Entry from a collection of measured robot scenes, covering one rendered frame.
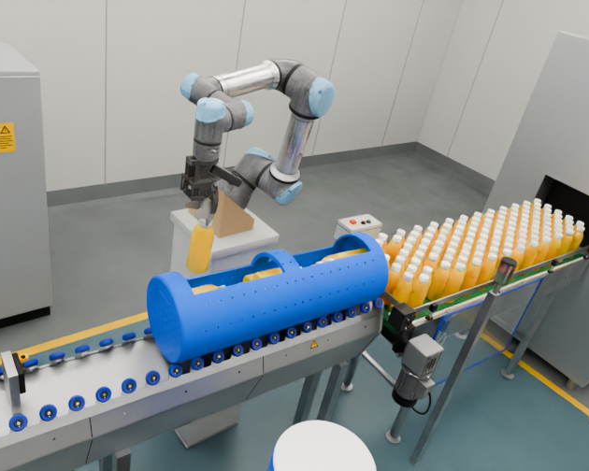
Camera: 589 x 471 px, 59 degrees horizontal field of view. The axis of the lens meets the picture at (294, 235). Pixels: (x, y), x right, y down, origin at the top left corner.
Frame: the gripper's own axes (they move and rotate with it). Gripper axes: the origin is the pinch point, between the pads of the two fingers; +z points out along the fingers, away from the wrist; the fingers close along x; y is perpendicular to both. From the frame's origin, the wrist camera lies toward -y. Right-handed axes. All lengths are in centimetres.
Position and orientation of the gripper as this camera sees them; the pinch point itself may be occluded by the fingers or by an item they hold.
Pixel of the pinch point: (206, 218)
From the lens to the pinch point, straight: 156.3
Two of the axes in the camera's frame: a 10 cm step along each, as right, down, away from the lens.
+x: 5.7, 5.0, -6.5
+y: -8.0, 1.6, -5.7
